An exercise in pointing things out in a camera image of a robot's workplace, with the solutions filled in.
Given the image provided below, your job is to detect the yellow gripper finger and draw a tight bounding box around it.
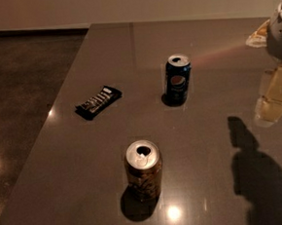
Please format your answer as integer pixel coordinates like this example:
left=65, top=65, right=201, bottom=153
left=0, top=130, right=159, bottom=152
left=246, top=19, right=269, bottom=48
left=255, top=63, right=282, bottom=128

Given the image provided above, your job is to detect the orange soda can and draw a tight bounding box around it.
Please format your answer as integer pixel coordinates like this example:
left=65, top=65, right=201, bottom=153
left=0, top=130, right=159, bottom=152
left=124, top=139, right=162, bottom=202

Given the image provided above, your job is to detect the blue Pepsi can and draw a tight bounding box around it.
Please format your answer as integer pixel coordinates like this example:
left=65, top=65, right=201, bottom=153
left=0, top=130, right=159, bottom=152
left=164, top=54, right=192, bottom=105

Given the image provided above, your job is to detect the black candy bar wrapper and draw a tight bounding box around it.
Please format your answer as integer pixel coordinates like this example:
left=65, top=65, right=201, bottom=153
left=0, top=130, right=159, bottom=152
left=75, top=86, right=123, bottom=121

